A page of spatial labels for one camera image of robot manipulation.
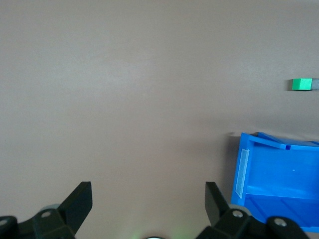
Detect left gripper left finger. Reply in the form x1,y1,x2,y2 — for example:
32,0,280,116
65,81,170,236
0,181,93,239

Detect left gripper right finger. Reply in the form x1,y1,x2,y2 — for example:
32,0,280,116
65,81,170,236
196,182,310,239

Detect green cube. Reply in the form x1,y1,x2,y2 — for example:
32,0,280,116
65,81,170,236
291,78,313,92

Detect blue plastic storage bin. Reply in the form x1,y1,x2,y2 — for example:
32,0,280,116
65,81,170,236
230,131,319,234

